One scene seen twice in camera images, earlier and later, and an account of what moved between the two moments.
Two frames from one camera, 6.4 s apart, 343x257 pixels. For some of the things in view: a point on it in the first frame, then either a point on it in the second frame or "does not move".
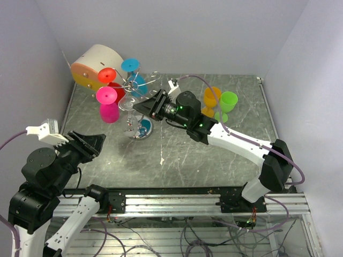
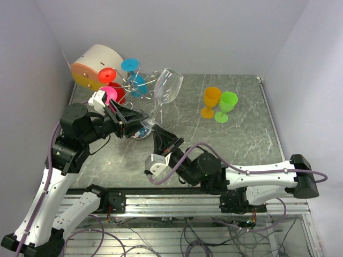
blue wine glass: (137, 83) does not move
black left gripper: (88, 145) to (132, 118)
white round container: (84, 70) does not move
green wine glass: (228, 100) does not move
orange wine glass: (210, 100) does not move
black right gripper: (153, 106) to (163, 139)
